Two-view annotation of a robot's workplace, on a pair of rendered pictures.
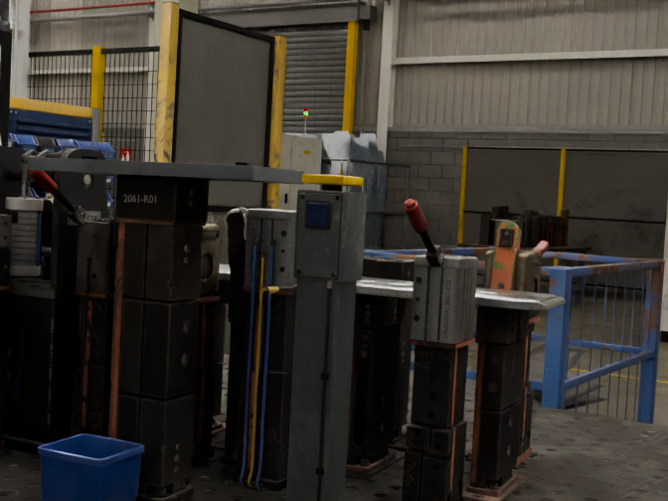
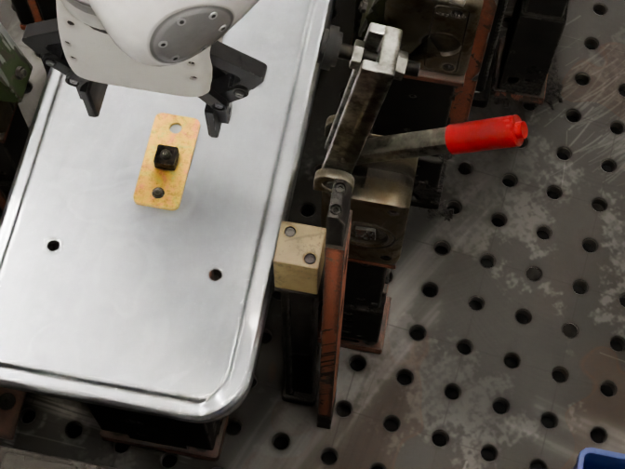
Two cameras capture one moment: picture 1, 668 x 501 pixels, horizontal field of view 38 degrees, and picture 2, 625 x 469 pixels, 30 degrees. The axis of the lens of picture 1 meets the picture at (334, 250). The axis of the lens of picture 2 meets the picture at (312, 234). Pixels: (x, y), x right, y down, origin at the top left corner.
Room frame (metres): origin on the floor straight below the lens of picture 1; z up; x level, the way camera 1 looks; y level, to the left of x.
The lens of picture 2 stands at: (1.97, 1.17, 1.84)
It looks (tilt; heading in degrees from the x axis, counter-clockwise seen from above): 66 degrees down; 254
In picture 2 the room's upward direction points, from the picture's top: 1 degrees clockwise
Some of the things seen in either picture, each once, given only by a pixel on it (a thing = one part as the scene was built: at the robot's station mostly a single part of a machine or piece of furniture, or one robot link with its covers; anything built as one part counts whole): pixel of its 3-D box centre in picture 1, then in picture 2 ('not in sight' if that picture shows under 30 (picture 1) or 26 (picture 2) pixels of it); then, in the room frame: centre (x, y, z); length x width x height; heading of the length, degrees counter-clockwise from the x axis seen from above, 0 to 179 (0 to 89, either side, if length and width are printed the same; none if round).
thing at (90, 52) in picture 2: not in sight; (136, 22); (1.97, 0.72, 1.20); 0.10 x 0.07 x 0.11; 154
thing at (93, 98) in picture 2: not in sight; (74, 74); (2.02, 0.70, 1.11); 0.03 x 0.03 x 0.07; 64
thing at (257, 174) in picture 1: (163, 170); not in sight; (1.36, 0.24, 1.16); 0.37 x 0.14 x 0.02; 64
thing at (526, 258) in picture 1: (506, 355); not in sight; (1.68, -0.31, 0.88); 0.15 x 0.11 x 0.36; 154
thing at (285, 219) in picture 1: (275, 346); not in sight; (1.47, 0.08, 0.90); 0.13 x 0.10 x 0.41; 154
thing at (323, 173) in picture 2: not in sight; (334, 181); (1.85, 0.81, 1.06); 0.03 x 0.01 x 0.03; 154
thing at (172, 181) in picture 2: not in sight; (166, 158); (1.97, 0.73, 1.01); 0.08 x 0.04 x 0.01; 65
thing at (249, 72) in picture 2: not in sight; (209, 60); (1.92, 0.74, 1.16); 0.08 x 0.01 x 0.06; 154
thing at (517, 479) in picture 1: (499, 395); not in sight; (1.50, -0.26, 0.84); 0.18 x 0.06 x 0.29; 154
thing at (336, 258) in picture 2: not in sight; (331, 332); (1.87, 0.88, 0.95); 0.03 x 0.01 x 0.50; 64
